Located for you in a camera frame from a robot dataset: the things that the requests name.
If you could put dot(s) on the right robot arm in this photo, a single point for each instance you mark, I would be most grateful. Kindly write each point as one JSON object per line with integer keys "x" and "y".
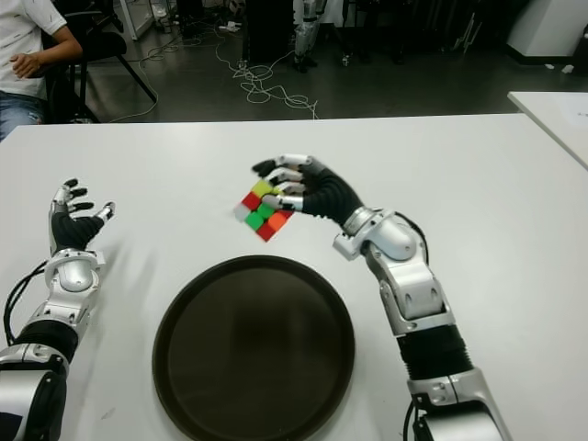
{"x": 413, "y": 289}

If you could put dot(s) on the standing grey humanoid robot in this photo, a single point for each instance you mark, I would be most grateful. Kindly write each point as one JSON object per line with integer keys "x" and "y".
{"x": 305, "y": 32}

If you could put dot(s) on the white side table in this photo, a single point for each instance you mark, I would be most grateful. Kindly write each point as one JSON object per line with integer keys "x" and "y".
{"x": 551, "y": 115}

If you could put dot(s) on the dark brown round plate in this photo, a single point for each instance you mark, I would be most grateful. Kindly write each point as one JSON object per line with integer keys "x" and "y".
{"x": 252, "y": 349}

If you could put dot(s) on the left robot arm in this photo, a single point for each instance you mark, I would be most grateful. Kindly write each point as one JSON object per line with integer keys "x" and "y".
{"x": 71, "y": 280}

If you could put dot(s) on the black office chair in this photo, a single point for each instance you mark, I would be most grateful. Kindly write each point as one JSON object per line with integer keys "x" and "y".
{"x": 103, "y": 43}

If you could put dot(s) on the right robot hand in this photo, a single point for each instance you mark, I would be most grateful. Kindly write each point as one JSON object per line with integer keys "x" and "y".
{"x": 328, "y": 195}

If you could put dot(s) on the white cabinet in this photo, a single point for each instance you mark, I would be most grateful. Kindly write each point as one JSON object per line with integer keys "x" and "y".
{"x": 546, "y": 27}

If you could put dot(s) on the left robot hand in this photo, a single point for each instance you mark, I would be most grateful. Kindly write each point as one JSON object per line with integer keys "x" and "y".
{"x": 71, "y": 229}

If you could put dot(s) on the black cabinet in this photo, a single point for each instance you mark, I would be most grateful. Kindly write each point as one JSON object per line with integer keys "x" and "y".
{"x": 266, "y": 27}

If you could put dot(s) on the seated person white shirt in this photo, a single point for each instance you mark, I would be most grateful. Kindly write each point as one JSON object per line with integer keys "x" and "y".
{"x": 23, "y": 27}

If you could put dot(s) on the multicoloured Rubik's cube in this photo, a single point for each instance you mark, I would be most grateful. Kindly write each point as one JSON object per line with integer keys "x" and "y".
{"x": 262, "y": 220}

